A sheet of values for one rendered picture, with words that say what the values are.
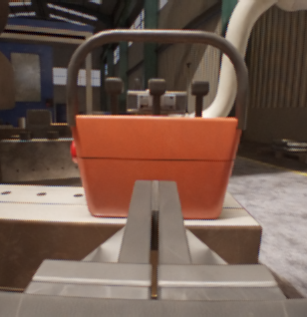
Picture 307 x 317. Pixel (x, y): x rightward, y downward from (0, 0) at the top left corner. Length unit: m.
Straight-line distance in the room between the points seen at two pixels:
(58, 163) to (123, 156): 1.11
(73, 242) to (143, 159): 0.13
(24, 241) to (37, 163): 1.05
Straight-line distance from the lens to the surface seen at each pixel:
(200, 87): 0.31
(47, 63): 5.59
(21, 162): 1.37
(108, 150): 0.26
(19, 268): 0.36
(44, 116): 1.45
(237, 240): 0.30
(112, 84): 0.31
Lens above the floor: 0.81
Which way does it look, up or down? 10 degrees down
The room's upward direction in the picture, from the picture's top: 1 degrees clockwise
